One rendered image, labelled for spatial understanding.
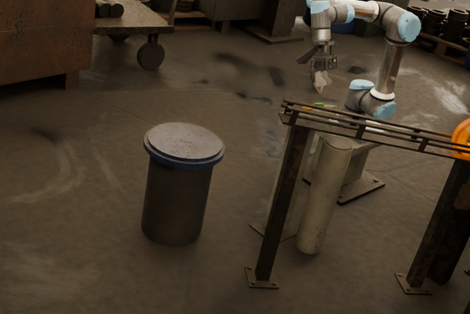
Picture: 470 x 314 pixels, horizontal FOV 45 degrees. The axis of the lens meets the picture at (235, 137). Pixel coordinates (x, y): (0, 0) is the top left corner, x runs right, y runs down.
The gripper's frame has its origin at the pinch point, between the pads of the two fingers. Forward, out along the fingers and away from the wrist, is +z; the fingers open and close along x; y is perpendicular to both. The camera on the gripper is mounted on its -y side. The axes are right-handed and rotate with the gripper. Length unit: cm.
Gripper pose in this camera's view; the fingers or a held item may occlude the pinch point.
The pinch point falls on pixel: (317, 90)
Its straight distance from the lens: 233.0
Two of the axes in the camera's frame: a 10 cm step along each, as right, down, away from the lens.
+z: 0.6, 9.7, 2.2
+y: 6.9, 1.2, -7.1
